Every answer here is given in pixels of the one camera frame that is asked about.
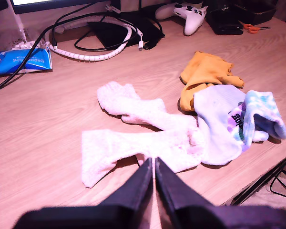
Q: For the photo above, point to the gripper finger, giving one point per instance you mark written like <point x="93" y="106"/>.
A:
<point x="135" y="190"/>
<point x="174" y="193"/>

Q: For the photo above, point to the pink fluffy sock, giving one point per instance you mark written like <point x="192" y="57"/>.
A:
<point x="133" y="145"/>
<point x="124" y="102"/>

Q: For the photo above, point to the white lavender sock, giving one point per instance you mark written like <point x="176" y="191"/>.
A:
<point x="214" y="124"/>

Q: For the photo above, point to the tie-dye sock with lettering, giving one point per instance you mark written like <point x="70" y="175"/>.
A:
<point x="259" y="105"/>

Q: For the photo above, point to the orange sock with frilled cuff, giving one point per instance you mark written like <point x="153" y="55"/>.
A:
<point x="205" y="69"/>

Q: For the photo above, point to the plain orange sock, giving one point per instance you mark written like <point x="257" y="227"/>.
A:
<point x="187" y="97"/>

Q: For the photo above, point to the black monitor stand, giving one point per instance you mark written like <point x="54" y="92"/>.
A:
<point x="114" y="33"/>

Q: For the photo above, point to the white game controller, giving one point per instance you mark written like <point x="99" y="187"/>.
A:
<point x="193" y="21"/>

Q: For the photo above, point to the blue packet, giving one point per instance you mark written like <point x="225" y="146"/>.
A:
<point x="7" y="64"/>

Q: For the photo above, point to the orange scissors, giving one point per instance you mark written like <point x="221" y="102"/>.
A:
<point x="251" y="29"/>

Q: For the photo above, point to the dark tray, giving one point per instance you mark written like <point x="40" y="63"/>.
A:
<point x="257" y="13"/>

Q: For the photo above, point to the large monitor with white screen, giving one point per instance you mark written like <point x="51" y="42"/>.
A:
<point x="33" y="2"/>

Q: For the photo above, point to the black table frame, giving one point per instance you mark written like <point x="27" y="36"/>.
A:
<point x="264" y="180"/>

